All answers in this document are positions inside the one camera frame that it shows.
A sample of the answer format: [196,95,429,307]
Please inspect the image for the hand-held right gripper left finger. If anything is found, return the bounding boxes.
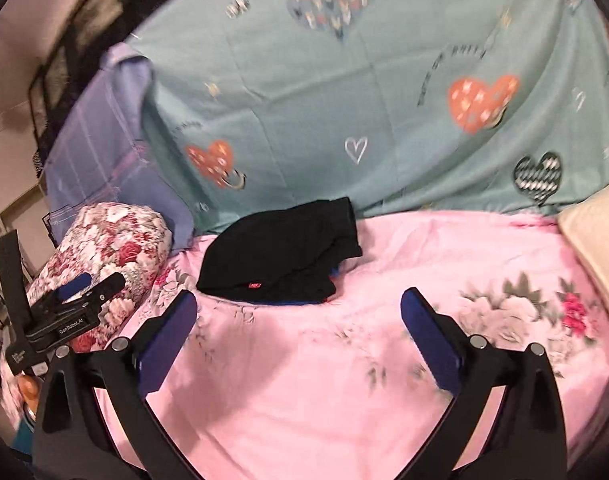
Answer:
[31,289,200,480]

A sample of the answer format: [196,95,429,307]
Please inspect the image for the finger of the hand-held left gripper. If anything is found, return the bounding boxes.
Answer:
[48,272,94,307]
[82,272,126,307]

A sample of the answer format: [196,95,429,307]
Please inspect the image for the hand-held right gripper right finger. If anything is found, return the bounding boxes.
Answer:
[399,287,570,480]

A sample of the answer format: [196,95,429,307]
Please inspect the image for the black pants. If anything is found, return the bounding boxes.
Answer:
[196,198,364,306]

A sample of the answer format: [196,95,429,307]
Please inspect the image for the red and white floral quilt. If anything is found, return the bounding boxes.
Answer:
[0,202,173,403]

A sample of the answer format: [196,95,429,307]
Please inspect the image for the orange round object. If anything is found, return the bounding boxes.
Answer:
[14,375,41,412]

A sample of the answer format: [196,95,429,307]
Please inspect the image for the periwinkle blue cloth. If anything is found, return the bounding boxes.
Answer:
[41,42,199,257]

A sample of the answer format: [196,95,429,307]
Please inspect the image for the pink floral bedsheet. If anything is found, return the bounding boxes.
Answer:
[92,210,609,472]

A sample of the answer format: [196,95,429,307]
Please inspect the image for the cream pillow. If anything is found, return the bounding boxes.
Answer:
[555,174,609,343]

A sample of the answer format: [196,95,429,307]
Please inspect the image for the teal heart-printed sheet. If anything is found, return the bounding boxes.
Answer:
[126,0,609,235]

